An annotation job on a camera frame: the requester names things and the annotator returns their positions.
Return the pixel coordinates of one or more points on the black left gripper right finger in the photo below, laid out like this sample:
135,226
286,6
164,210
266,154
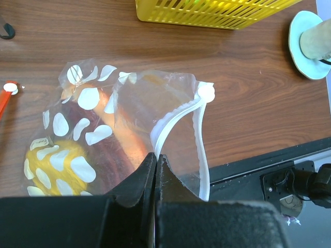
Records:
173,200

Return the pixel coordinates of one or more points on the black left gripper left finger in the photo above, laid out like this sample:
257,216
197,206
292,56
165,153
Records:
129,220

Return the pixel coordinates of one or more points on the yellow bell pepper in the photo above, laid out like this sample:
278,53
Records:
58,169

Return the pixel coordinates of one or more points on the clear white-dotted zip bag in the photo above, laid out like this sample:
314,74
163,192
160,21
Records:
169,106

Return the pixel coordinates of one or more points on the orange papaya slice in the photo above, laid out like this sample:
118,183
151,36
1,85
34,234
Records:
113,142

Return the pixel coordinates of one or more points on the orange-zipper clear bag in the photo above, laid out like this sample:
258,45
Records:
9,88

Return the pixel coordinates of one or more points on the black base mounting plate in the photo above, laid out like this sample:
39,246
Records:
267,177

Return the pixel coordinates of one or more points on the yellow plastic basket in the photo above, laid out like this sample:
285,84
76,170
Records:
225,14

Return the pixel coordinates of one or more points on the cream mug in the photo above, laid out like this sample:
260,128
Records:
315,42

